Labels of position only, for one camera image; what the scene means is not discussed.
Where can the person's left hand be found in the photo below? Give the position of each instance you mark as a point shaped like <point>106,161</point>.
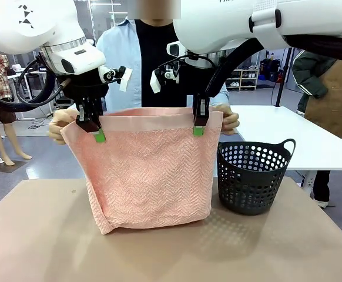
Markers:
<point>229,122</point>

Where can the mannequin in plaid shirt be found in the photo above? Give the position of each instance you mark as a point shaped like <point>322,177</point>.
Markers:
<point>3,117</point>

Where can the dark grey perforated basket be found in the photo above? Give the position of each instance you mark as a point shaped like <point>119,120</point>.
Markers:
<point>250,188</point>

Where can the dark mannequin base mat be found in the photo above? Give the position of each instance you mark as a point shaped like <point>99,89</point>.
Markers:
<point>6,167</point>

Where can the person in brown apron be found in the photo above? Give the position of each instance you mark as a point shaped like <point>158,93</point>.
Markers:
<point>335,97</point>

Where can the person in light blue shirt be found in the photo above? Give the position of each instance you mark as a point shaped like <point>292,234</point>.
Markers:
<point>121,58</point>

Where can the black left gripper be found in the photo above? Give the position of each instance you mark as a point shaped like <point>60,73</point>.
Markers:
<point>84,86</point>

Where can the black tripod pole white top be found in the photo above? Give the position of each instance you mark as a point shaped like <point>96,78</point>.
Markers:
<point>282,82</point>

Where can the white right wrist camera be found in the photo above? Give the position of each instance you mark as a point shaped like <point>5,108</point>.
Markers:
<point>156,82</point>

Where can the person's right hand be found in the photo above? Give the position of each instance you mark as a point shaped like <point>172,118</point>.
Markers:
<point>56,126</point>

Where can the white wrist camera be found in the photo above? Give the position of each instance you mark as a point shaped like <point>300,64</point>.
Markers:
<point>124,79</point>
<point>156,82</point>

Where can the person's left forearm blue sleeve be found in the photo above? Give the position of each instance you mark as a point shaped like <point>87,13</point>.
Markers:
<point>221,94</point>

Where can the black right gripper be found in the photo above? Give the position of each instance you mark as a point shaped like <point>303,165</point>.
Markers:
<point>199,79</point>

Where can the large white table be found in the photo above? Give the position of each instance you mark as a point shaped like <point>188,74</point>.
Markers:
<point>276,135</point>

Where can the pink towel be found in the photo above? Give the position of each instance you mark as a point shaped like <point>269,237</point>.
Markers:
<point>150,170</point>

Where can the black bags pile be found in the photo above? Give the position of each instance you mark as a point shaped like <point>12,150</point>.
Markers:
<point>272,70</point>

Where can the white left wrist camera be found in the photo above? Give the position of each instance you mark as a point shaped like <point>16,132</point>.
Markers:
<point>124,79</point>

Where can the wooden shoe shelf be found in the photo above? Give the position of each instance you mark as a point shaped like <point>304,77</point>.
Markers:
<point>247,79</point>

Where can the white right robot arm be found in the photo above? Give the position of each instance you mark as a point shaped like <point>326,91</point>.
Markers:
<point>224,23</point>

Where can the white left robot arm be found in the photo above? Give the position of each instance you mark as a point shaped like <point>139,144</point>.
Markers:
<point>27,26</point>

